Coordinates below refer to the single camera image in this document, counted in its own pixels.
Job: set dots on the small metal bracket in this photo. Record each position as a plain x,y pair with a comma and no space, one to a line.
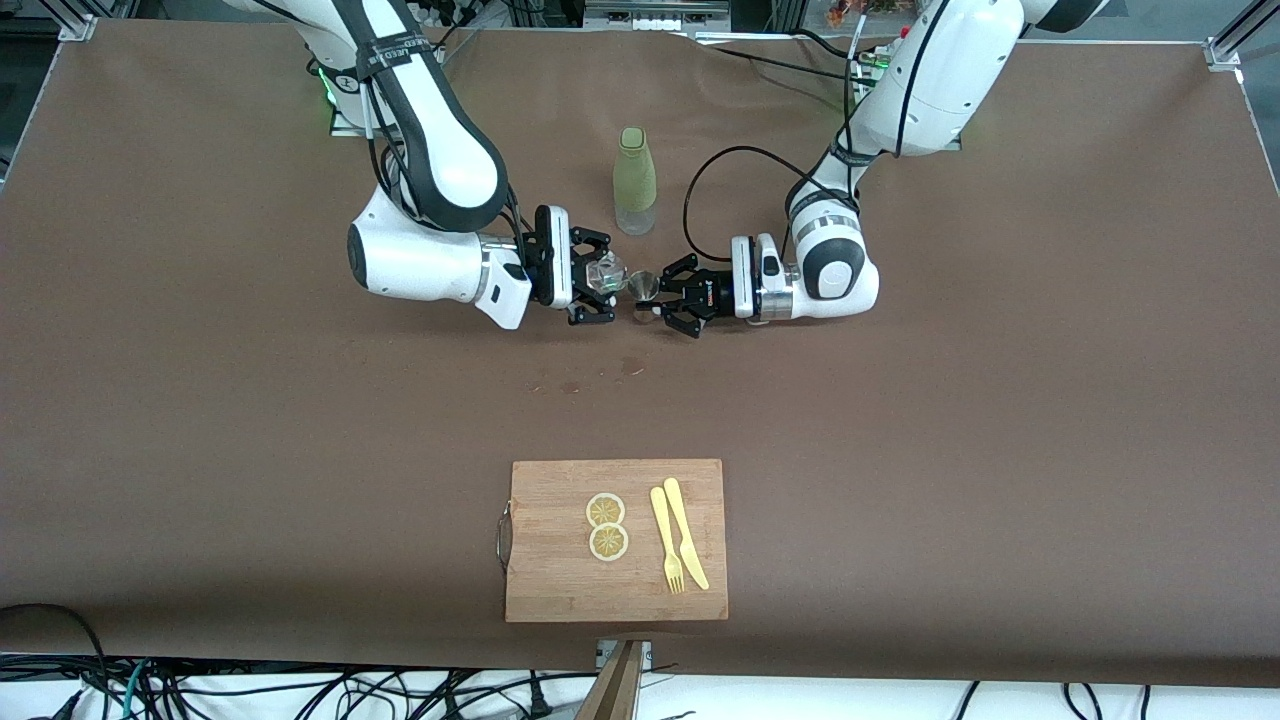
645,652

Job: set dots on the clear glass shaker cup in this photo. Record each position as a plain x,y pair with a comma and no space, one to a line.
605,272

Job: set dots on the steel jigger measuring cup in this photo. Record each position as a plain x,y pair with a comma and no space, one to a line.
643,285

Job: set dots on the green sleeved glass bottle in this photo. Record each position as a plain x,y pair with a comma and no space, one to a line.
634,180

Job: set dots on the wooden post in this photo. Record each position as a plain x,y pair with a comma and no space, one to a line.
615,690

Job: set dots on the yellow plastic knife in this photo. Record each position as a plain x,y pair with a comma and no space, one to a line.
680,520

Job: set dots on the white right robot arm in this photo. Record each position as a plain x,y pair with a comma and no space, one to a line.
440,170

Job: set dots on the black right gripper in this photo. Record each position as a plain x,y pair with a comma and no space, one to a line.
580,262

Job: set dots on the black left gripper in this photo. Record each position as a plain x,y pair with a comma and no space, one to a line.
712,294

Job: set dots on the lemon slice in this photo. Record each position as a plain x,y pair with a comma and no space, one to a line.
605,510
608,542

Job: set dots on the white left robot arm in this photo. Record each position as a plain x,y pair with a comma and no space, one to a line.
840,280

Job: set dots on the aluminium frame post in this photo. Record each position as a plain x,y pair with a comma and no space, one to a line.
1225,50
75,22

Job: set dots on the wooden cutting board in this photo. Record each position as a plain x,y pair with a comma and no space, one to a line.
560,580

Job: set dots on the brown table cover sheet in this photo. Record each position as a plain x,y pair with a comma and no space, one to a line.
900,500

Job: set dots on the grey power strip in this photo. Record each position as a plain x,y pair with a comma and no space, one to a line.
650,15

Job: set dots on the yellow plastic fork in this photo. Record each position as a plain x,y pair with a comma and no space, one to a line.
662,530

